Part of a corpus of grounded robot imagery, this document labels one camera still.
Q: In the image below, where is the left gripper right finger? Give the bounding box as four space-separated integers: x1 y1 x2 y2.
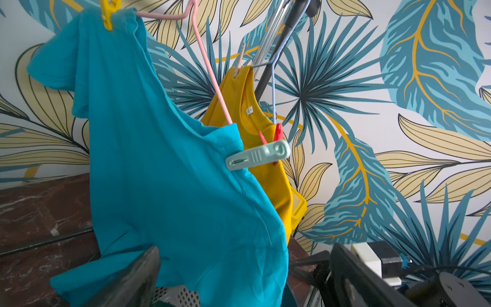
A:
331 244 414 307

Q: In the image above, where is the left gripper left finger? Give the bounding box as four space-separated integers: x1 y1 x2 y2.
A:
84 246 161 307

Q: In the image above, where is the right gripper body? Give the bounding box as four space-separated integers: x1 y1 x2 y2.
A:
289 251 334 306

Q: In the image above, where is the turquoise printed t-shirt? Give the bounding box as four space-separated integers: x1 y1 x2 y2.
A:
28 7 288 306

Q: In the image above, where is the mint white clothespin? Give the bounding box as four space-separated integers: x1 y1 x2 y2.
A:
226 140 291 171

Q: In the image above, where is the pink wire hanger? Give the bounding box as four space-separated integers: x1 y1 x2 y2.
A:
136 0 233 125

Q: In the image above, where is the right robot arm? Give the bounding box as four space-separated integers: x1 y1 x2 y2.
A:
290 246 490 306

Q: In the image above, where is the grey perforated plastic basket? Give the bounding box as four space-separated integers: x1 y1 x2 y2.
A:
151 285 201 307

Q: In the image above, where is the pink red clothespin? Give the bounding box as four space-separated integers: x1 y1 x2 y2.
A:
256 122 283 171

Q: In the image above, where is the yellow t-shirt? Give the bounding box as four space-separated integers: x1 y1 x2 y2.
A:
220 66 299 240

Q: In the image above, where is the beige pink clothespin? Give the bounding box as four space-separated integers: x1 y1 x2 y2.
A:
233 43 251 78

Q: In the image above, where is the black clothes rack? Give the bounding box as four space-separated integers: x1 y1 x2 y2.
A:
1 1 322 257

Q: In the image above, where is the yellow clothespin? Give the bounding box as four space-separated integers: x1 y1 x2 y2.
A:
100 0 122 31

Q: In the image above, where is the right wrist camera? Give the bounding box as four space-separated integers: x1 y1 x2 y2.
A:
350 241 412 287

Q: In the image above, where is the pale blue wire hanger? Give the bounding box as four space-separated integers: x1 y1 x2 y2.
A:
252 1 311 124

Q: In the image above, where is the right aluminium frame post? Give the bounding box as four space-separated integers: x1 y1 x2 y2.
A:
252 0 291 66

